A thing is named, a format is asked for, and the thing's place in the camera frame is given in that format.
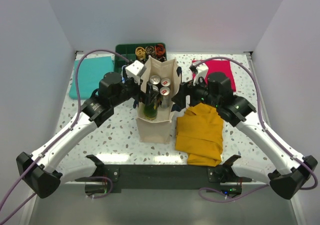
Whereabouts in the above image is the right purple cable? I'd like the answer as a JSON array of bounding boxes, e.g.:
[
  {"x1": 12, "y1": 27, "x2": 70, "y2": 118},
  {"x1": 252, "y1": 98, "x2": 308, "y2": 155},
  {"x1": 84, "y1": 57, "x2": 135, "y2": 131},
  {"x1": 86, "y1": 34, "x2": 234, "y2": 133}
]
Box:
[{"x1": 190, "y1": 56, "x2": 318, "y2": 203}]

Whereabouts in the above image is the mustard yellow cloth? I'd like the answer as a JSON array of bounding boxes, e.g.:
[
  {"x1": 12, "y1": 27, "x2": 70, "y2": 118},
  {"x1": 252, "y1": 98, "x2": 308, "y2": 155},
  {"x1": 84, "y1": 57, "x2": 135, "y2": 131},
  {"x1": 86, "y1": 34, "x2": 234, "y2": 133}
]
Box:
[{"x1": 175, "y1": 103, "x2": 224, "y2": 167}]

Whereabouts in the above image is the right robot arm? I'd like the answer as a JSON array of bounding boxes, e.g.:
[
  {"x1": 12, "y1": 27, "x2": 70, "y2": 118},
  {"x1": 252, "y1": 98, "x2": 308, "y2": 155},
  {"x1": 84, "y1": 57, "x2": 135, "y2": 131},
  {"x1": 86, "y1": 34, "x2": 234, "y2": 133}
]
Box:
[{"x1": 171, "y1": 72, "x2": 318, "y2": 200}]

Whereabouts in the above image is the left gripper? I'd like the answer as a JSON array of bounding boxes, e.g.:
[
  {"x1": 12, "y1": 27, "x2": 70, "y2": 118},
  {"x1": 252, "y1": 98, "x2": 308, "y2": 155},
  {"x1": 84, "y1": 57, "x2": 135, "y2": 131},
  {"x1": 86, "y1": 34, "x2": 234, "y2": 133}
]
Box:
[{"x1": 111, "y1": 66, "x2": 159, "y2": 107}]

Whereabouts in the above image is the red tab can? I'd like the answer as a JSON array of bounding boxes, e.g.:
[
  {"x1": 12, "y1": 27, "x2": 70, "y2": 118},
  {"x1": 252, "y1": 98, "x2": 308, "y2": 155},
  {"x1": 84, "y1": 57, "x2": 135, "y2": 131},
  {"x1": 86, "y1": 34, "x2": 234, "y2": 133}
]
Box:
[
  {"x1": 159, "y1": 86, "x2": 171, "y2": 109},
  {"x1": 160, "y1": 78, "x2": 171, "y2": 88}
]

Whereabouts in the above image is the silver top can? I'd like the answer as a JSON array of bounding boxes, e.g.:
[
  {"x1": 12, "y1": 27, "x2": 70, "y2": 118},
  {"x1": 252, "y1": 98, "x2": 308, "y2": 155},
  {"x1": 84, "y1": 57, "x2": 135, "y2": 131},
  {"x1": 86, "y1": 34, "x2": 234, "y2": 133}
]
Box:
[{"x1": 149, "y1": 75, "x2": 161, "y2": 86}]

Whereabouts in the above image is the black white rolled tie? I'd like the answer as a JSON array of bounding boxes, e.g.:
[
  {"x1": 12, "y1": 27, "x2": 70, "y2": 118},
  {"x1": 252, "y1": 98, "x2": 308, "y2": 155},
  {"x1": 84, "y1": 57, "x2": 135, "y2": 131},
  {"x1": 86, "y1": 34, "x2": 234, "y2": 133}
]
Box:
[{"x1": 137, "y1": 59, "x2": 146, "y2": 64}]

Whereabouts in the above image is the green glass bottle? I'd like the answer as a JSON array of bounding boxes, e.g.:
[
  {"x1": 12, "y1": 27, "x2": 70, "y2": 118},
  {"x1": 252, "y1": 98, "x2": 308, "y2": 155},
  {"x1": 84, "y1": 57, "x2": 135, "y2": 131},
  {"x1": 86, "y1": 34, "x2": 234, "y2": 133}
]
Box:
[{"x1": 143, "y1": 104, "x2": 158, "y2": 120}]

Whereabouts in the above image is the green compartment tray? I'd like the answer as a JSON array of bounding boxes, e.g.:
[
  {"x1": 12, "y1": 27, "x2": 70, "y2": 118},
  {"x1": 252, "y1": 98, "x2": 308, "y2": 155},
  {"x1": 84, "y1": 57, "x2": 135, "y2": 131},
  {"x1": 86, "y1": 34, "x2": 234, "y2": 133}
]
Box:
[{"x1": 115, "y1": 42, "x2": 167, "y2": 62}]

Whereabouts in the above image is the brown pink rolled tie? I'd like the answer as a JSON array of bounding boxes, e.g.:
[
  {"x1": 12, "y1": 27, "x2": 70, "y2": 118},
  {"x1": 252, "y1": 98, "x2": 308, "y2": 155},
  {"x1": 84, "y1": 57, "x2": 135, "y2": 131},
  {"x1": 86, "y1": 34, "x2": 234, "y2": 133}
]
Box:
[{"x1": 158, "y1": 56, "x2": 167, "y2": 62}]

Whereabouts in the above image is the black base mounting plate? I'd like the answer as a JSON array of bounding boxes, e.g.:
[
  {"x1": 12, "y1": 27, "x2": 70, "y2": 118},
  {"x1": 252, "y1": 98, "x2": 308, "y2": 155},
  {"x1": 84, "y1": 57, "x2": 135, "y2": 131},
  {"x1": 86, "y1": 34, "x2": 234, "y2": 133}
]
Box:
[{"x1": 76, "y1": 164, "x2": 252, "y2": 195}]

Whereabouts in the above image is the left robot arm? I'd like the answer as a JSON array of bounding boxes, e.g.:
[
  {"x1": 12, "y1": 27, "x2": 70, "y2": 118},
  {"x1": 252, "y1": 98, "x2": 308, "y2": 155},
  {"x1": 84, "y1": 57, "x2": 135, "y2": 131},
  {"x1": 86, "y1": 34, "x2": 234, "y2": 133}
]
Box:
[{"x1": 16, "y1": 72, "x2": 160, "y2": 199}]

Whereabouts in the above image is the orange black rolled tie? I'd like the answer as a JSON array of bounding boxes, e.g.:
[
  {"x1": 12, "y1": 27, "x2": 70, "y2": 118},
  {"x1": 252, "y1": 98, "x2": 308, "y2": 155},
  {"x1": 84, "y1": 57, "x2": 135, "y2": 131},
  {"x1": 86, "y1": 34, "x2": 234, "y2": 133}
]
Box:
[{"x1": 155, "y1": 43, "x2": 166, "y2": 58}]

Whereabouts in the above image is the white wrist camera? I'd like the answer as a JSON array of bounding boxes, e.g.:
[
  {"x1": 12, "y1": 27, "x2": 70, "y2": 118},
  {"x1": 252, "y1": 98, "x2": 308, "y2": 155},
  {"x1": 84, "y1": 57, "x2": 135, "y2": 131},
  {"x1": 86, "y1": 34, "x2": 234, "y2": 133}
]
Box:
[
  {"x1": 125, "y1": 60, "x2": 147, "y2": 85},
  {"x1": 189, "y1": 60, "x2": 209, "y2": 86}
]

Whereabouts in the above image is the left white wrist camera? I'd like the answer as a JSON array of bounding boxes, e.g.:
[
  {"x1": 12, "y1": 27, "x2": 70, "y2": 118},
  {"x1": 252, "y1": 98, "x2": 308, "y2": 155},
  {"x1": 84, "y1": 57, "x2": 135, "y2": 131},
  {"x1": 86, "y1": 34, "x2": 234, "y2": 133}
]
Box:
[{"x1": 125, "y1": 60, "x2": 147, "y2": 85}]

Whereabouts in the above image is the yellow rolled tie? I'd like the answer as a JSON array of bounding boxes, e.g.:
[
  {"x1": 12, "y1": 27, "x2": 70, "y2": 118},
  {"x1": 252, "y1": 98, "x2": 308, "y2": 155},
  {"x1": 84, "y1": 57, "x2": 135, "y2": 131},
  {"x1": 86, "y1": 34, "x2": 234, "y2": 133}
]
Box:
[{"x1": 135, "y1": 46, "x2": 146, "y2": 60}]

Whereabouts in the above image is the red folded cloth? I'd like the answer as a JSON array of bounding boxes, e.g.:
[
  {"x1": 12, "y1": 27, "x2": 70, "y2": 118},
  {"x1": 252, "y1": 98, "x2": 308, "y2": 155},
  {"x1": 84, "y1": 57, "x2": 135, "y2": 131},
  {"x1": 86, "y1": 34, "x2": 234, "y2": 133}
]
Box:
[{"x1": 198, "y1": 60, "x2": 236, "y2": 95}]

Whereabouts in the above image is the purple cable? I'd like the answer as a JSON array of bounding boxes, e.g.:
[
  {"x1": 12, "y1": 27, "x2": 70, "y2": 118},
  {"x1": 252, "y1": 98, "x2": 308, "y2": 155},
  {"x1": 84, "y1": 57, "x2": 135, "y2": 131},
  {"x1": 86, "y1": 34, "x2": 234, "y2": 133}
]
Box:
[
  {"x1": 0, "y1": 48, "x2": 131, "y2": 223},
  {"x1": 190, "y1": 56, "x2": 318, "y2": 203}
]

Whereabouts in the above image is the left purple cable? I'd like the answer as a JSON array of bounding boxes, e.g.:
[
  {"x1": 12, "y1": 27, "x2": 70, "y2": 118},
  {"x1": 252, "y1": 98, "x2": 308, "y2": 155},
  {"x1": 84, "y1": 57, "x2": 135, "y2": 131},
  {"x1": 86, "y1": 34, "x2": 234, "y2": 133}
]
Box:
[{"x1": 0, "y1": 48, "x2": 131, "y2": 223}]

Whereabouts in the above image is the beige canvas tote bag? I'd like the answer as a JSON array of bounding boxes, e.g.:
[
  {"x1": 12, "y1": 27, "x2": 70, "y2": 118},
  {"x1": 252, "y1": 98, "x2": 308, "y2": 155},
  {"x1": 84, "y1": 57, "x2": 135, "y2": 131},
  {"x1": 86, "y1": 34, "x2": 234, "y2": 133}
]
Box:
[{"x1": 136, "y1": 57, "x2": 182, "y2": 144}]

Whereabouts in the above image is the brown patterned rolled tie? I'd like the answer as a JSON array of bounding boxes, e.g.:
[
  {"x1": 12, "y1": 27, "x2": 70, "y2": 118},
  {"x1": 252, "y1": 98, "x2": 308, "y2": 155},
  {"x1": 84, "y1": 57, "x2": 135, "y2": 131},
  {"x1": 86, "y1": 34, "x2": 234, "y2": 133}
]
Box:
[{"x1": 145, "y1": 45, "x2": 156, "y2": 58}]

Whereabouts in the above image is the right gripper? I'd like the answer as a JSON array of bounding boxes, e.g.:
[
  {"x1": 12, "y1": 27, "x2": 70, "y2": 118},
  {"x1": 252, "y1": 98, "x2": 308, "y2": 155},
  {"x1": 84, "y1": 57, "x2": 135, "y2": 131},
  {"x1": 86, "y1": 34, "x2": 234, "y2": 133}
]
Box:
[{"x1": 171, "y1": 74, "x2": 220, "y2": 109}]

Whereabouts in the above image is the teal folded cloth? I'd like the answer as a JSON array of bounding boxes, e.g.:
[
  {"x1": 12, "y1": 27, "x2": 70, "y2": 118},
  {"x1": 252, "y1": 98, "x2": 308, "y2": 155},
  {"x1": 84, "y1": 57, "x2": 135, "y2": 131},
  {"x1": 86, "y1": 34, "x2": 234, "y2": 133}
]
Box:
[{"x1": 77, "y1": 56, "x2": 114, "y2": 100}]

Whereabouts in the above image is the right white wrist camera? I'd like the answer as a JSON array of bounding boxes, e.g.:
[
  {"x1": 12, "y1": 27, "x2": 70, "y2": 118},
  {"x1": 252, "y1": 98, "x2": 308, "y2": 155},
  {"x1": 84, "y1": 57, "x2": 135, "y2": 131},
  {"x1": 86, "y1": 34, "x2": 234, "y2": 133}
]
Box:
[{"x1": 189, "y1": 60, "x2": 209, "y2": 86}]

